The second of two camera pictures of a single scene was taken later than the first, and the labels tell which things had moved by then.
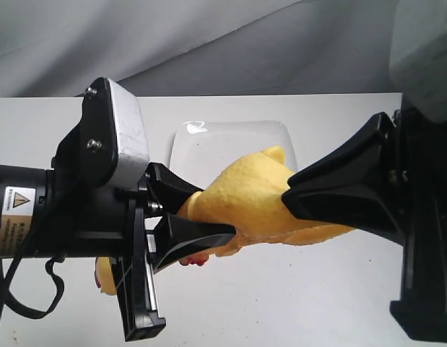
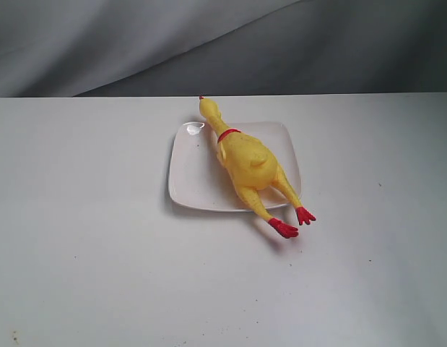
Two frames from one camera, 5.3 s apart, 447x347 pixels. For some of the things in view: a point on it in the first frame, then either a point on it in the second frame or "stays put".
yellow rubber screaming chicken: x=246 y=197 -> x=252 y=168
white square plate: x=199 y=150 stays put
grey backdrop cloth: x=166 y=48 stays put
